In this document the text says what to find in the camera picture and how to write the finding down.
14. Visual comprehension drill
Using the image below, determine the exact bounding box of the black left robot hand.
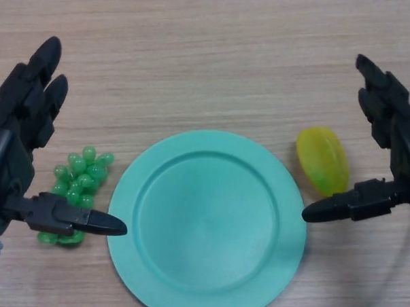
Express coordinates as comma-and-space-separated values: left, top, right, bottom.
0, 33, 136, 242

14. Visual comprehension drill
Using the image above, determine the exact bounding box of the green round plate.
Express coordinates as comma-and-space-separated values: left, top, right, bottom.
103, 124, 311, 307

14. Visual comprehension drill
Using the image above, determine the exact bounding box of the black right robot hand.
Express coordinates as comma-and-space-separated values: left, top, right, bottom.
301, 52, 410, 228

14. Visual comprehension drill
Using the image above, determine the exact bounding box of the yellow starfruit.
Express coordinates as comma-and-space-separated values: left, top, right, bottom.
294, 125, 352, 200

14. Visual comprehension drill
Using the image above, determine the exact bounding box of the green grape bunch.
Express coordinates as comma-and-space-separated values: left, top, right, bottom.
37, 145, 117, 249

